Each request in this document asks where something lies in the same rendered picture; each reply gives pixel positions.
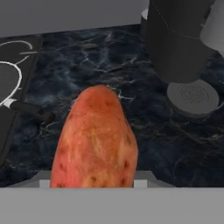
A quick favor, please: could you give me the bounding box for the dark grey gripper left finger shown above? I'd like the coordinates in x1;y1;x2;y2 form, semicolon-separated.
11;170;53;189

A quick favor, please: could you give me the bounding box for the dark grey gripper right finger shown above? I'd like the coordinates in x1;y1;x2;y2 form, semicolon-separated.
133;170;173;189

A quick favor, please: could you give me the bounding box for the orange-red sweet potato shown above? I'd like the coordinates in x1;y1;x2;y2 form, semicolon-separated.
49;84;139;189

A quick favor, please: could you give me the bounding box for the black hob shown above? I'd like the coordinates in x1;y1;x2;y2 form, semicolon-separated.
0;35;44;168

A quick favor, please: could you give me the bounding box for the dark grey coffee machine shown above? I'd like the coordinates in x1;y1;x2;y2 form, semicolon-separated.
140;0;224;118

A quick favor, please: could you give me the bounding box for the black pan with handle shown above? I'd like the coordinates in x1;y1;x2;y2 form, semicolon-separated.
0;61;57;123

